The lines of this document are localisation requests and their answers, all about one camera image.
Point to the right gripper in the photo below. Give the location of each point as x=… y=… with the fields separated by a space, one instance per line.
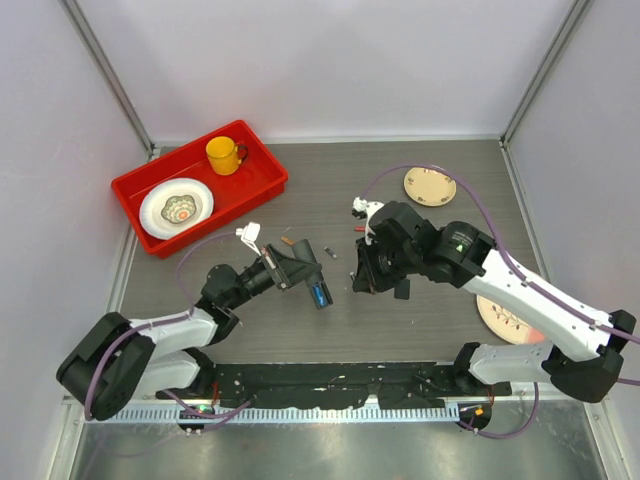
x=369 y=280

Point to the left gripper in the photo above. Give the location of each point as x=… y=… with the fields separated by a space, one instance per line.
x=287 y=270

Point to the blue battery cluster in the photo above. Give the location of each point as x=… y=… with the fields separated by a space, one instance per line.
x=321 y=298

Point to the black battery cover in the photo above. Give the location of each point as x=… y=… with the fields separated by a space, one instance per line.
x=402 y=290

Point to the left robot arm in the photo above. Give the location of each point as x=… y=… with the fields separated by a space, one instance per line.
x=120 y=359

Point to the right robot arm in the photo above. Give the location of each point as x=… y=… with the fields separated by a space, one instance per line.
x=581 y=353

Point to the red plastic tray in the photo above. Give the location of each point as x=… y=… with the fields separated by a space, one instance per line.
x=259 y=179

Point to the cream floral plate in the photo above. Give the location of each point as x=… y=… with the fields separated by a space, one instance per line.
x=428 y=187

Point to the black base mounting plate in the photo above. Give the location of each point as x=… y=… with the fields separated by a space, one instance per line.
x=336 y=386

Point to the yellow mug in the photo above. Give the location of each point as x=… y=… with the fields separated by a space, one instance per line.
x=225 y=155

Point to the small patterned bowl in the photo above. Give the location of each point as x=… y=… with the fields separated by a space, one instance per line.
x=179 y=209

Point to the pink white plate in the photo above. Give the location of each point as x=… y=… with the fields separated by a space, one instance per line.
x=505 y=324

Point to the white paper plate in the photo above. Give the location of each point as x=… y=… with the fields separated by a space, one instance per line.
x=149 y=212

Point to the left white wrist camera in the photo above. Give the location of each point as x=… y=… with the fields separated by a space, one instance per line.
x=248 y=235

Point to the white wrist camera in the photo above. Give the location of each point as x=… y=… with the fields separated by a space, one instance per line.
x=248 y=235
x=365 y=210

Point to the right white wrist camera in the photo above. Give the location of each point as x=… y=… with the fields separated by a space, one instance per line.
x=365 y=210

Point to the white slotted cable duct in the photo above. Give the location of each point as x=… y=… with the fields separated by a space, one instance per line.
x=369 y=413

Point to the left aluminium frame post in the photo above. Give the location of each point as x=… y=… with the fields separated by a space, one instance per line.
x=89 y=39

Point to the aluminium frame post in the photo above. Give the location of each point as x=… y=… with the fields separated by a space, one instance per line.
x=568 y=27
x=89 y=39

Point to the right aluminium frame post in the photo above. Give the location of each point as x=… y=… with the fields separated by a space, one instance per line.
x=568 y=27

